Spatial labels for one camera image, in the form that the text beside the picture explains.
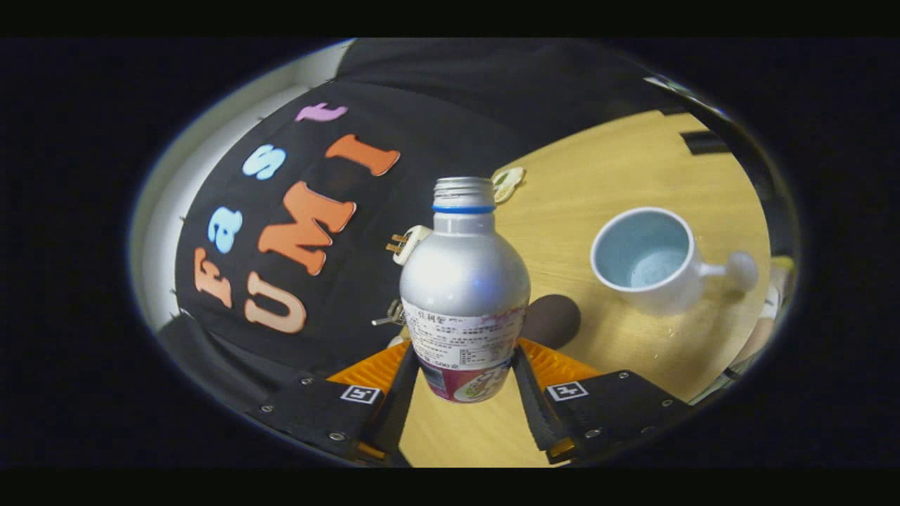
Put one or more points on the dark brown round coaster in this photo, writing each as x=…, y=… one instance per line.
x=555, y=320

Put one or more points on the black table bracket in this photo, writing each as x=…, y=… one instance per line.
x=675, y=110
x=705, y=142

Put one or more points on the white toaster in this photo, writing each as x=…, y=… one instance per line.
x=417, y=240

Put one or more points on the silver bottle with red label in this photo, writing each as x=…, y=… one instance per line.
x=464, y=281

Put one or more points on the clear juice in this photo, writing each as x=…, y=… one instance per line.
x=657, y=268

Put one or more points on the wooden table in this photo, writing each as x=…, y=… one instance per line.
x=598, y=161

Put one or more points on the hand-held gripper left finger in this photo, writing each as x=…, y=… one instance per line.
x=316, y=411

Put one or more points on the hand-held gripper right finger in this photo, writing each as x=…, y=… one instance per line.
x=619, y=407

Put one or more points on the black backdrop cloth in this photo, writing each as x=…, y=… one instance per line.
x=436, y=105

